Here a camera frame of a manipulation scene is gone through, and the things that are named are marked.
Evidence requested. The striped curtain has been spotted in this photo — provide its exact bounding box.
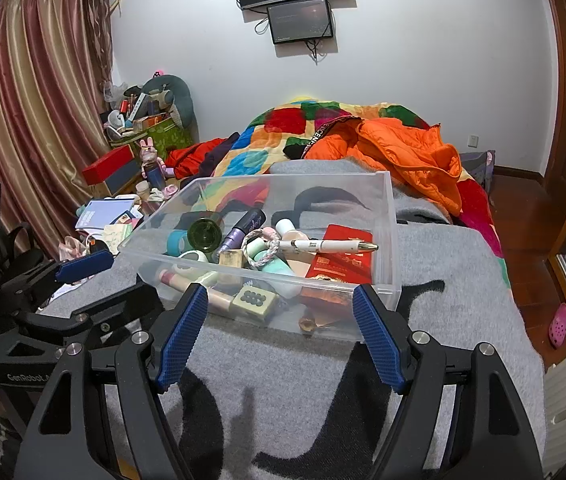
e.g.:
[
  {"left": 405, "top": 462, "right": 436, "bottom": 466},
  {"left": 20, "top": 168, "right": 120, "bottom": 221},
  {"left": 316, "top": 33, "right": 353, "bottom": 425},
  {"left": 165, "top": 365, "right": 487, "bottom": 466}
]
[{"left": 0, "top": 0, "right": 114, "bottom": 261}]

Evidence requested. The red cloth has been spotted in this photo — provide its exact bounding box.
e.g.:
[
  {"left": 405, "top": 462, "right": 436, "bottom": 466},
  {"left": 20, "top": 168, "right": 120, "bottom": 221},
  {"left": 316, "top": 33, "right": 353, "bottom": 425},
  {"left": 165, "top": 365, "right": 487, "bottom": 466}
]
[{"left": 165, "top": 140, "right": 224, "bottom": 178}]

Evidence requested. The white pen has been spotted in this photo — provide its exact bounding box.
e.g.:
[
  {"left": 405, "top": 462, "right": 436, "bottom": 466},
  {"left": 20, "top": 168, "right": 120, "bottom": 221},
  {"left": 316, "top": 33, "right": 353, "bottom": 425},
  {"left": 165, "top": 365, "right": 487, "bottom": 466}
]
[{"left": 258, "top": 238, "right": 379, "bottom": 255}]

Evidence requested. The orange padded jacket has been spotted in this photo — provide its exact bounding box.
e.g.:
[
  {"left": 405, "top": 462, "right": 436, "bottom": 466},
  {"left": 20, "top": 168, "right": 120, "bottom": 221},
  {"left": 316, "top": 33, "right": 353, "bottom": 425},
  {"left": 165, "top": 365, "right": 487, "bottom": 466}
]
[{"left": 303, "top": 116, "right": 464, "bottom": 216}]

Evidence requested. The pale green dotted box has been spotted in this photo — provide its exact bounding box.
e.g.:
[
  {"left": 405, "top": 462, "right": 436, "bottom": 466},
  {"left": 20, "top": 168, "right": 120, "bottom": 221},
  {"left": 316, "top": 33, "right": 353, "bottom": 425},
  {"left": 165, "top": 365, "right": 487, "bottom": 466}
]
[{"left": 229, "top": 287, "right": 280, "bottom": 327}]

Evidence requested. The black hanging cable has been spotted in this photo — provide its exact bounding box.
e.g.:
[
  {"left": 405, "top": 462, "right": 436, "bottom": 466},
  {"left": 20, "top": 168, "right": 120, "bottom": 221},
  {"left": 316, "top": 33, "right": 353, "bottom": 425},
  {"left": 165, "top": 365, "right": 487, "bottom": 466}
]
[{"left": 305, "top": 37, "right": 326, "bottom": 63}]

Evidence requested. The clear plastic box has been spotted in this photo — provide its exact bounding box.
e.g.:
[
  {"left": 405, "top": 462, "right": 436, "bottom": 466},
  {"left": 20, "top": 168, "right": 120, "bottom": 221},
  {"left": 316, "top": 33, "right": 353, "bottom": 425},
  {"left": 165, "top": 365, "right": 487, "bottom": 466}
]
[{"left": 117, "top": 171, "right": 403, "bottom": 333}]

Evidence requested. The grey bag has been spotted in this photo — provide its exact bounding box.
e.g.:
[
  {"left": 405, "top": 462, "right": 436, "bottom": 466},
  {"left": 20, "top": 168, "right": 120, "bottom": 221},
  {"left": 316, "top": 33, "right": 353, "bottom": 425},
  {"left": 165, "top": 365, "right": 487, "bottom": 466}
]
[{"left": 460, "top": 150, "right": 496, "bottom": 186}]

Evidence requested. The pale green booklet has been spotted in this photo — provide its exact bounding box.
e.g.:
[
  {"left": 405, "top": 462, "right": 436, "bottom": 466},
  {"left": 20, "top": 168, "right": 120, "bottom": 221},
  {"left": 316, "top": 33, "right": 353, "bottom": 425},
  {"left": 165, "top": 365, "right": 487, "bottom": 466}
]
[{"left": 102, "top": 222, "right": 136, "bottom": 253}]

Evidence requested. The red white tube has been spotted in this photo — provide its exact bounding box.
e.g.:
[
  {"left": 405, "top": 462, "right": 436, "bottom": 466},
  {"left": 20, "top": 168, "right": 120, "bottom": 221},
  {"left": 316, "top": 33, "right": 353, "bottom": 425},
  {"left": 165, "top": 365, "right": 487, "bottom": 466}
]
[{"left": 159, "top": 266, "right": 199, "bottom": 292}]

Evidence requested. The red packet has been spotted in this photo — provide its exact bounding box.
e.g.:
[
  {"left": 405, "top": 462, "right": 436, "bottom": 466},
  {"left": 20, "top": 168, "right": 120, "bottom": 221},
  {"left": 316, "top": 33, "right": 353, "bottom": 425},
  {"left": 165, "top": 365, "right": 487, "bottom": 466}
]
[{"left": 305, "top": 224, "right": 375, "bottom": 286}]

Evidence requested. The light green tube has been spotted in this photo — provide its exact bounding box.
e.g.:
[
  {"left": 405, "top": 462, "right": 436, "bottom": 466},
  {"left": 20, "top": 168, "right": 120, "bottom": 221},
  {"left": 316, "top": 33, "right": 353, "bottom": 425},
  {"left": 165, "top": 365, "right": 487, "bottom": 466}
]
[{"left": 178, "top": 269, "right": 220, "bottom": 288}]

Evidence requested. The white tape roll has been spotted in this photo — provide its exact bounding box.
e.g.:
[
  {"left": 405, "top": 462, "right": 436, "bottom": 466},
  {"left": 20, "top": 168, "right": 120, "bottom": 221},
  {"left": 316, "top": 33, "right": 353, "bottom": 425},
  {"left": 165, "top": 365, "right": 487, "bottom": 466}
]
[{"left": 178, "top": 249, "right": 210, "bottom": 267}]

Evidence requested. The small tan box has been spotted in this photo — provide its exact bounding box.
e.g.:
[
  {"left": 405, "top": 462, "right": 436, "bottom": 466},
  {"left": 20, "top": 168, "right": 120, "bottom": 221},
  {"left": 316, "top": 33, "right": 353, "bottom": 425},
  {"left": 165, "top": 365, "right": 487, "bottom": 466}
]
[{"left": 218, "top": 249, "right": 245, "bottom": 272}]

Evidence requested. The red box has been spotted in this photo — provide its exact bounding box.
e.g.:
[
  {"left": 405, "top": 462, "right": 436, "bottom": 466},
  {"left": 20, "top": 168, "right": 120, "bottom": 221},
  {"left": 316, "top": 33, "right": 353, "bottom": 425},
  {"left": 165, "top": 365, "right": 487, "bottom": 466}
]
[{"left": 82, "top": 145, "right": 136, "bottom": 186}]

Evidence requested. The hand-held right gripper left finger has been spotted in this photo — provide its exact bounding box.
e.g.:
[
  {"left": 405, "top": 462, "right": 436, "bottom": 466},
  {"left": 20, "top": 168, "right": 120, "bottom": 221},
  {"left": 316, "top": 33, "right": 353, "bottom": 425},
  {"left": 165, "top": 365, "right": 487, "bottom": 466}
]
[{"left": 13, "top": 282, "right": 210, "bottom": 480}]

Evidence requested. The colourful patchwork quilt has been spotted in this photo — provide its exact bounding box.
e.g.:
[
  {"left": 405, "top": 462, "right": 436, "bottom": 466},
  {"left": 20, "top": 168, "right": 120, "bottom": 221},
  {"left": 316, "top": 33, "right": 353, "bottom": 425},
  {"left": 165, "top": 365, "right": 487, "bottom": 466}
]
[{"left": 190, "top": 100, "right": 511, "bottom": 291}]

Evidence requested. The small black wall screen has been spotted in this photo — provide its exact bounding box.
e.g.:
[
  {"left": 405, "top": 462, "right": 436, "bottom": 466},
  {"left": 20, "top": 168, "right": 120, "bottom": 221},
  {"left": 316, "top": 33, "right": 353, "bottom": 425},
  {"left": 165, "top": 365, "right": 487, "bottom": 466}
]
[{"left": 266, "top": 0, "right": 335, "bottom": 46}]

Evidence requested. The teal tape roll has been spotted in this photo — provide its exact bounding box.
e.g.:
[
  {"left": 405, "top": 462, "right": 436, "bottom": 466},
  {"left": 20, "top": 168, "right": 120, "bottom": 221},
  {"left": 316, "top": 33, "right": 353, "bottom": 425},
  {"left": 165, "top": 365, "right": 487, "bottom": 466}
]
[{"left": 165, "top": 230, "right": 190, "bottom": 257}]

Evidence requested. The mint green bottle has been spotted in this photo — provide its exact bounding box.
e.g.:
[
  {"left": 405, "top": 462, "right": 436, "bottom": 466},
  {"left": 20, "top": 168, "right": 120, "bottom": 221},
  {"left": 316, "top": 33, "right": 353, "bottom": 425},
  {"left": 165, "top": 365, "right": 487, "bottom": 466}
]
[{"left": 250, "top": 254, "right": 300, "bottom": 303}]

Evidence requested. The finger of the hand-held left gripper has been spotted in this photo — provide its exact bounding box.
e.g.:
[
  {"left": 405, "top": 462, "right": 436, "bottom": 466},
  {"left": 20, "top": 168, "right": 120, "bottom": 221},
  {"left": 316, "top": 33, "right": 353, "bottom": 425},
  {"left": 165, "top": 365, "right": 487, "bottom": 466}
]
[
  {"left": 0, "top": 249, "right": 115, "bottom": 311},
  {"left": 13, "top": 281, "right": 165, "bottom": 356}
]

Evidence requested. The beige cosmetic stick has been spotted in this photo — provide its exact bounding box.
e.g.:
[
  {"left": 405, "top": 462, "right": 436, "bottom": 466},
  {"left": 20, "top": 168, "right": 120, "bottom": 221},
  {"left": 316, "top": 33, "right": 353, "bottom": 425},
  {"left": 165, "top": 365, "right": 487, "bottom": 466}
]
[{"left": 198, "top": 285, "right": 244, "bottom": 313}]

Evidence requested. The blue notebook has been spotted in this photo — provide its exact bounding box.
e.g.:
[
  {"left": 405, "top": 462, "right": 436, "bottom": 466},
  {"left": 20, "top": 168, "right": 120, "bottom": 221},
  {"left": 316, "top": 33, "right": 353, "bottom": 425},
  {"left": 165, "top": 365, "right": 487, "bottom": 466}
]
[{"left": 76, "top": 197, "right": 138, "bottom": 231}]

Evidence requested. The dark purple cloth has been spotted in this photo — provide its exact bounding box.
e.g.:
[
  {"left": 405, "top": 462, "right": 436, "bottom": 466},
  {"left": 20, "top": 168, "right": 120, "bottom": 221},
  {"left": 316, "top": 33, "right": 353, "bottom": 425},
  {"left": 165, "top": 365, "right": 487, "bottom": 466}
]
[{"left": 198, "top": 132, "right": 241, "bottom": 178}]

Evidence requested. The pink rabbit toy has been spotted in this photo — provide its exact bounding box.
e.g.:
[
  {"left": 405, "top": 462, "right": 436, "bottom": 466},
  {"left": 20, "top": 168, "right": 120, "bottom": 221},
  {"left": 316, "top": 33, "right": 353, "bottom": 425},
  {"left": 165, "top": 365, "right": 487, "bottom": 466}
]
[{"left": 139, "top": 137, "right": 166, "bottom": 166}]

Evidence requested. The blue grey box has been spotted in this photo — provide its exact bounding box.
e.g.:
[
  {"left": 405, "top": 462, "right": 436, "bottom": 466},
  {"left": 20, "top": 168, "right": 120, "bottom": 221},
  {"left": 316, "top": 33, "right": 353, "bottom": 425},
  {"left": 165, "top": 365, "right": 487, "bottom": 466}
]
[{"left": 106, "top": 160, "right": 141, "bottom": 196}]

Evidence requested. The purple cosmetic bottle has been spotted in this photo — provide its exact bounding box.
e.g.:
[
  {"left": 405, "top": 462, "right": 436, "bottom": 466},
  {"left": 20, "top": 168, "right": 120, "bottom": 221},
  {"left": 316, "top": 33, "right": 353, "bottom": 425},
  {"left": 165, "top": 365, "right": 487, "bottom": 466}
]
[{"left": 213, "top": 208, "right": 267, "bottom": 263}]

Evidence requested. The green glass bottle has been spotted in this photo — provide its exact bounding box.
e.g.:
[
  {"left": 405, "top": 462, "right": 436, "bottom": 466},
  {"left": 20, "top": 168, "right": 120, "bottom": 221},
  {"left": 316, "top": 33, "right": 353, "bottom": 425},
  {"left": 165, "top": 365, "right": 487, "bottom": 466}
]
[{"left": 187, "top": 217, "right": 224, "bottom": 250}]

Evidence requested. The pink white braided rope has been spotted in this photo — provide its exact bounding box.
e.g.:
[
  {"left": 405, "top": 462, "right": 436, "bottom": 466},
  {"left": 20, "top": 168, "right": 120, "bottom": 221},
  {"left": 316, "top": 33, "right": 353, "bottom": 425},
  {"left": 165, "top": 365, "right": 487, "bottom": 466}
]
[{"left": 240, "top": 226, "right": 284, "bottom": 271}]

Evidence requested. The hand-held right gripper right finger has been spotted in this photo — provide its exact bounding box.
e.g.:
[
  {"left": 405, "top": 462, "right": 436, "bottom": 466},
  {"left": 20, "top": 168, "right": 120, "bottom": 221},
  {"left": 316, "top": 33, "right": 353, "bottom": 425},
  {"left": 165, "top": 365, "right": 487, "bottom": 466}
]
[{"left": 352, "top": 283, "right": 544, "bottom": 480}]

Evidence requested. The pink slipper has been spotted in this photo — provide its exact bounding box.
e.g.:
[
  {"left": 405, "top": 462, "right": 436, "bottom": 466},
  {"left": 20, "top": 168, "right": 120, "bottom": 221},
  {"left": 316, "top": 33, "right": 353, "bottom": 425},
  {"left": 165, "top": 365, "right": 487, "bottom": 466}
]
[{"left": 549, "top": 302, "right": 566, "bottom": 350}]

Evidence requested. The beige cosmetic tube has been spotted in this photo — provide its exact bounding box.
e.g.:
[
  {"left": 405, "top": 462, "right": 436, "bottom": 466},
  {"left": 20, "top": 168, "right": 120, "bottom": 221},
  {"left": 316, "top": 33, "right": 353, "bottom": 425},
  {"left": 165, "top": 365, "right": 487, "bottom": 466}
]
[{"left": 274, "top": 217, "right": 314, "bottom": 281}]

